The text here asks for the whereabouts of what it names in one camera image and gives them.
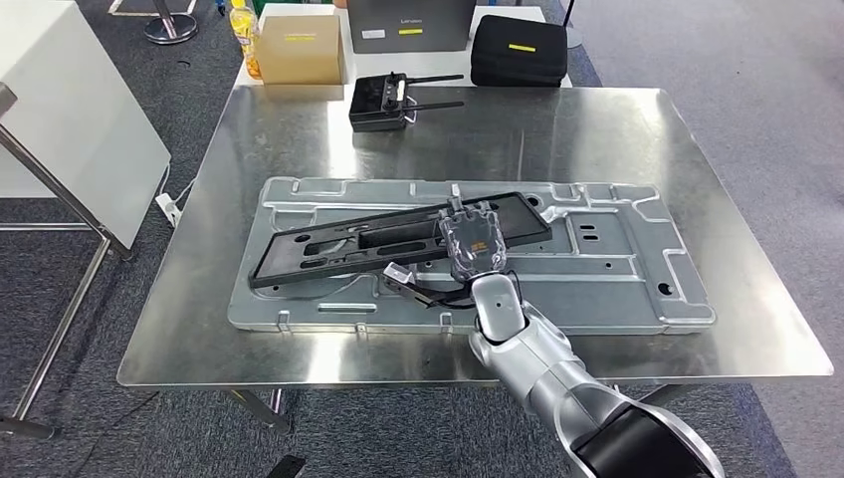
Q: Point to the yellow drink bottle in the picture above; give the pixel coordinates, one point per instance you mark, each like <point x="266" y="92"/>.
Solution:
<point x="247" y="33"/>

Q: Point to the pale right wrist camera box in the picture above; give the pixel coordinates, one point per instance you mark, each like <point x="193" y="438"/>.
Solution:
<point x="397" y="272"/>

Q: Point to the black plastic plate bracket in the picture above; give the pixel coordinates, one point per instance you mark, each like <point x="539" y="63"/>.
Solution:
<point x="395" y="241"/>

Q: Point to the brown cardboard box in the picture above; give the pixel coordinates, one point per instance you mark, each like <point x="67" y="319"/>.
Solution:
<point x="302" y="49"/>

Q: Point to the grey laptop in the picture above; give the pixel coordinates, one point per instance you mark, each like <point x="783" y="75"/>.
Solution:
<point x="409" y="26"/>

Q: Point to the white side table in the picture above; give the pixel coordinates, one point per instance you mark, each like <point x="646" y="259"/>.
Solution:
<point x="422" y="66"/>

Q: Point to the white table with steel legs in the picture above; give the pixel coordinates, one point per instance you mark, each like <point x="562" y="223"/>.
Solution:
<point x="72" y="112"/>

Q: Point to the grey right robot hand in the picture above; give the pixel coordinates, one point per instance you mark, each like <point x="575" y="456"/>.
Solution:
<point x="471" y="241"/>

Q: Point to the stamped sheet metal panel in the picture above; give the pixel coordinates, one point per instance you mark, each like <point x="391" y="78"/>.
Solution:
<point x="593" y="264"/>

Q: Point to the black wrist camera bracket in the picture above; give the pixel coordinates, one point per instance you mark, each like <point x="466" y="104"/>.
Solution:
<point x="428" y="295"/>

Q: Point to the chrome stanchion base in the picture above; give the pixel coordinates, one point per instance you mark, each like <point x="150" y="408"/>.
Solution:
<point x="170" y="26"/>

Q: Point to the white power strip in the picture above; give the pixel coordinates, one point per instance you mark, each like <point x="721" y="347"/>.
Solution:
<point x="169" y="208"/>

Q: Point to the steel workbench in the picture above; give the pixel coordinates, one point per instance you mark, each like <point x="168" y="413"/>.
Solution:
<point x="461" y="145"/>

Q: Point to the small black box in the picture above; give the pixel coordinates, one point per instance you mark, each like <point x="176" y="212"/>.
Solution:
<point x="382" y="102"/>

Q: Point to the black case with yellow label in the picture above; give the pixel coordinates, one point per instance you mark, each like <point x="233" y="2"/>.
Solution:
<point x="517" y="53"/>

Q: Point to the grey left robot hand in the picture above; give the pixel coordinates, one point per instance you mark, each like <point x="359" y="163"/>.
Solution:
<point x="285" y="467"/>

